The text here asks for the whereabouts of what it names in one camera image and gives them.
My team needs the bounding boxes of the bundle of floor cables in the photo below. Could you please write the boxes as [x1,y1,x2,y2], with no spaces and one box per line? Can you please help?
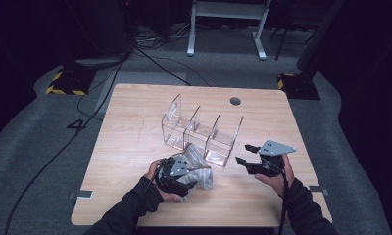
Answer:
[136,23,192,43]

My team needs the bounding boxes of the long black floor cable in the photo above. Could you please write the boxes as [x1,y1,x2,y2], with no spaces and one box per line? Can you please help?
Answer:
[3,45,136,235]

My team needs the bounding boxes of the white desk frame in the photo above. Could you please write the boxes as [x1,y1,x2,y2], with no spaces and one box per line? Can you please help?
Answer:
[186,0,272,61]

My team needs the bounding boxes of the black yellow striped stand base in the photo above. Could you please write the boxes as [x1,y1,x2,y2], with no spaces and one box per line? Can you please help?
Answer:
[276,71,320,101]
[45,67,97,97]

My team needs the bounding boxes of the person's right hand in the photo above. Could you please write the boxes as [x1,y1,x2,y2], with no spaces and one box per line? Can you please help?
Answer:
[254,154,296,198]

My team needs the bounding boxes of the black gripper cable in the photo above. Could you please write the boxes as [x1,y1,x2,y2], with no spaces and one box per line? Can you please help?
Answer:
[279,174,291,235]
[144,160,162,194]

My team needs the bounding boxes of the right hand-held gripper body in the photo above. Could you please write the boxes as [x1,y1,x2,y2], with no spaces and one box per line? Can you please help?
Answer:
[248,140,297,178]

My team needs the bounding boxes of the thin black floor cable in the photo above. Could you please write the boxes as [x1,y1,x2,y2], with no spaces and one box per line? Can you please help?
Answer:
[134,45,213,87]

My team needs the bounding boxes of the grey slanted pole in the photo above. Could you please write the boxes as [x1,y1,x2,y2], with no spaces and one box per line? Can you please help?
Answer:
[295,0,347,71]

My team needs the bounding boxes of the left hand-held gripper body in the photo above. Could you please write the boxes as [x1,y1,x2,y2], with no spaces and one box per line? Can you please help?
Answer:
[155,155,199,198]

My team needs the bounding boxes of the clear acrylic organizer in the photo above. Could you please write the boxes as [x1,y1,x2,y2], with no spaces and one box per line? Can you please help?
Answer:
[161,93,245,168]

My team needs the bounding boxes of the grey cloth with brown trim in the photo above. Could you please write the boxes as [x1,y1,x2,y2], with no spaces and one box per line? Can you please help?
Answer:
[175,143,215,202]

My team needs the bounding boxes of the grey round stand base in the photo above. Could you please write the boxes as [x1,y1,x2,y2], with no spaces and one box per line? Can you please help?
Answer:
[74,55,128,69]

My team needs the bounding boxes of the black tripod stand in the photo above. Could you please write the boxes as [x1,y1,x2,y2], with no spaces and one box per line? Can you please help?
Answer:
[274,9,294,62]

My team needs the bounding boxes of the person's left hand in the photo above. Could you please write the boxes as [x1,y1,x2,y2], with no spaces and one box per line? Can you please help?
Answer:
[144,159,182,204]

